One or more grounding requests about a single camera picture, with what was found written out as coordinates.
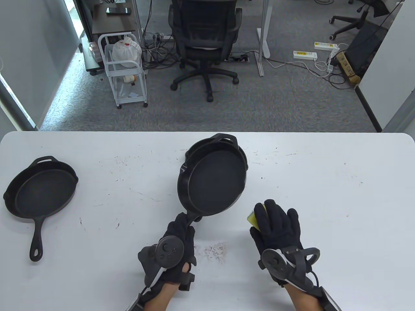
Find person's left hand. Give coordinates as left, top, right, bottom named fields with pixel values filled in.
left=138, top=212, right=197, bottom=290

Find person's right hand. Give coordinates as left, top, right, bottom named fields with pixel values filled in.
left=250, top=199, right=304, bottom=287

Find yellow green sponge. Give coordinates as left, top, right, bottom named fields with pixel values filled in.
left=247, top=203, right=268, bottom=232

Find black cast iron frying pan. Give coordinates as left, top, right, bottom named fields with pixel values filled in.
left=3, top=156, right=79, bottom=262
left=177, top=136, right=249, bottom=227
left=185, top=133, right=249, bottom=223

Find person's right forearm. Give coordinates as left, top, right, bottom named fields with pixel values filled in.
left=285, top=285, right=325, bottom=311

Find person's left forearm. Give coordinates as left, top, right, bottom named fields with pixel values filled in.
left=143, top=282, right=179, bottom=311

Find black white tracking controller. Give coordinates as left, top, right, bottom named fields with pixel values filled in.
left=138, top=236, right=184, bottom=287
left=261, top=247, right=321, bottom=287

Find scattered dark crumbs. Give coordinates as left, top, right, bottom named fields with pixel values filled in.
left=195, top=242, right=228, bottom=263

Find white rolling cart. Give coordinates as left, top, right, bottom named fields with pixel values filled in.
left=98, top=32, right=148, bottom=109

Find brown cardboard box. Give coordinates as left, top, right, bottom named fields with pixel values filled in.
left=336, top=52, right=361, bottom=86

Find white plastic bag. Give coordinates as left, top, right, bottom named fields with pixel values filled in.
left=112, top=35, right=142, bottom=68

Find white desk leg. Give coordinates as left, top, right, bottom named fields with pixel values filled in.
left=256, top=0, right=271, bottom=77

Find black flat monitor panel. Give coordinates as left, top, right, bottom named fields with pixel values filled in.
left=345, top=23, right=388, bottom=76

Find black mesh office chair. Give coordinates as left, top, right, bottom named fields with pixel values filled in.
left=169, top=0, right=243, bottom=102

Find grey metal desk leg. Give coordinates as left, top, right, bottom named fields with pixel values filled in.
left=131, top=0, right=146, bottom=62

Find black swivel office chair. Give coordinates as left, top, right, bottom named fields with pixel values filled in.
left=327, top=0, right=406, bottom=40

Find dark brown cabinet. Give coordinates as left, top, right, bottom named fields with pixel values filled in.
left=83, top=3, right=136, bottom=75

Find black cable loop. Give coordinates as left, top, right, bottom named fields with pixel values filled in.
left=329, top=73, right=354, bottom=90

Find white power cable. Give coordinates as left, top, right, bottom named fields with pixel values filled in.
left=266, top=58, right=334, bottom=77

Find tangle of black cables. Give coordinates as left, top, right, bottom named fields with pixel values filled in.
left=143, top=32, right=182, bottom=69

